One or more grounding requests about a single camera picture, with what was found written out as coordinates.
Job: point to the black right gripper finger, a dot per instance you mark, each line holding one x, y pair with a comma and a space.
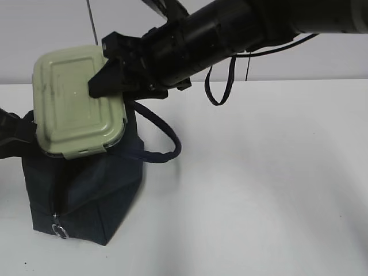
108, 81

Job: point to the dark blue lunch bag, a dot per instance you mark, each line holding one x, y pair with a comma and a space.
89, 198

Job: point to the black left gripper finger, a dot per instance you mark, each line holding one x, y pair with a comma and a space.
18, 135

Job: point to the glass container green lid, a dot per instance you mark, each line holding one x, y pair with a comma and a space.
70, 123

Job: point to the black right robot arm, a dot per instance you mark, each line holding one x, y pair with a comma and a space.
168, 56

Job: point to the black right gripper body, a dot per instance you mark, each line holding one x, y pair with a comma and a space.
133, 54

